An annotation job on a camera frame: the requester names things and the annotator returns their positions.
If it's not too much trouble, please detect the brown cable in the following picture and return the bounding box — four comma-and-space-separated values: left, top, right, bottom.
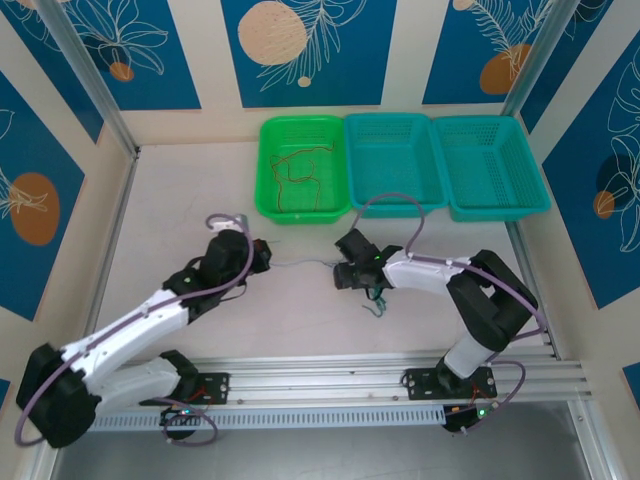
268, 141, 337, 215

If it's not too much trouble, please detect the green plastic basket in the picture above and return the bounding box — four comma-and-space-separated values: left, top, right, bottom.
253, 115, 353, 226

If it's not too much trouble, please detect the teal plastic basket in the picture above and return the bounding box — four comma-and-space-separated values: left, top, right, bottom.
343, 112, 450, 220
432, 115, 553, 223

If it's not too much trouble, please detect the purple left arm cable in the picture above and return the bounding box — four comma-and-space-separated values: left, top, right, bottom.
14, 213, 219, 447

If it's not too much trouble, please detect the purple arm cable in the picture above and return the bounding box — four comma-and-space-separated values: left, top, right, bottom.
14, 213, 219, 447
351, 192, 549, 436

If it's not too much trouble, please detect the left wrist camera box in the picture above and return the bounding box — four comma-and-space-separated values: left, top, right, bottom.
208, 213, 252, 232

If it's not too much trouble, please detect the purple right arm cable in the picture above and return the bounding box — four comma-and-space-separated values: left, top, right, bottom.
351, 192, 549, 436

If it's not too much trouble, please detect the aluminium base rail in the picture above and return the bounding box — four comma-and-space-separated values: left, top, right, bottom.
99, 352, 596, 407

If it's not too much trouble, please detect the aluminium side rail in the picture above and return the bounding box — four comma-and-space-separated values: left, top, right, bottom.
82, 149, 142, 346
505, 219, 561, 361

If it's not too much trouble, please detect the white slotted cable duct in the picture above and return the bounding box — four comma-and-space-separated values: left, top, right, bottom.
92, 405, 449, 432

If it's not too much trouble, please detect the aluminium frame post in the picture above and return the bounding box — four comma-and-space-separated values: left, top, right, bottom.
37, 0, 142, 160
503, 0, 576, 121

